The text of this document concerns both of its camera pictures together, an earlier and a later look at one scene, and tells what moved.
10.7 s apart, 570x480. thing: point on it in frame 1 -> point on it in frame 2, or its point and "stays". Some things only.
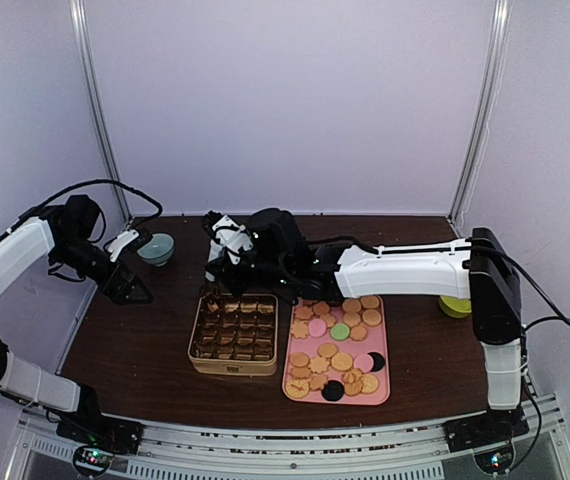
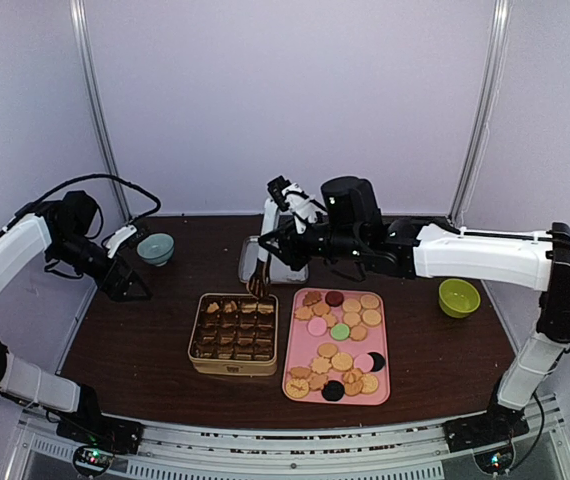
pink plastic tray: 337,352 stays
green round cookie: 340,331 stays
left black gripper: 117,293 stays
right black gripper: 225,275 -> 290,252
